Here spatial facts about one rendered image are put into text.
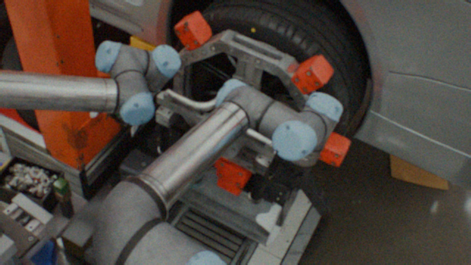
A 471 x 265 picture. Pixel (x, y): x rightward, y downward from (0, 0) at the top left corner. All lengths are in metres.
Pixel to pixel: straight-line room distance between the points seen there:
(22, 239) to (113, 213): 0.77
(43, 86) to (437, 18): 1.03
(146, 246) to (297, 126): 0.38
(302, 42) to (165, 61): 0.48
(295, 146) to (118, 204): 0.35
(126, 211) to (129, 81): 0.45
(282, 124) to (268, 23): 0.64
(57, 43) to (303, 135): 0.84
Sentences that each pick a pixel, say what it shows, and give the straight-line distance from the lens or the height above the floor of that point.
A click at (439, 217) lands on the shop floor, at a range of 2.82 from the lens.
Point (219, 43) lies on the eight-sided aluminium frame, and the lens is 1.59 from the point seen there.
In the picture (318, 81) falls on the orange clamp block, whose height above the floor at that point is 1.13.
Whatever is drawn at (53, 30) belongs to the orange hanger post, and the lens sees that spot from 1.53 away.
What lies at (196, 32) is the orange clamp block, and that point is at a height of 1.10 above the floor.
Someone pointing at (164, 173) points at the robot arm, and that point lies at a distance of 0.87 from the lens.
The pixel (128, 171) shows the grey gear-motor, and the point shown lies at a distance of 2.15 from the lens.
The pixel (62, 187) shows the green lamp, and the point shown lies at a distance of 1.81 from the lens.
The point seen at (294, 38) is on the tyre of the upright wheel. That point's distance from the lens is 1.57.
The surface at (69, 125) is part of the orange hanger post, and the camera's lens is 1.81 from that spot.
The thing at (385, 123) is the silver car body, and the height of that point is 0.88.
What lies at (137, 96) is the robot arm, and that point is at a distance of 1.15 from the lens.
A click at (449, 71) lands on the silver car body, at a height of 1.17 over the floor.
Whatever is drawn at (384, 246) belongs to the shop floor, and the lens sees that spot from 2.61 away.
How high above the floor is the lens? 2.14
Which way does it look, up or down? 49 degrees down
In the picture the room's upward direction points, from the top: 10 degrees clockwise
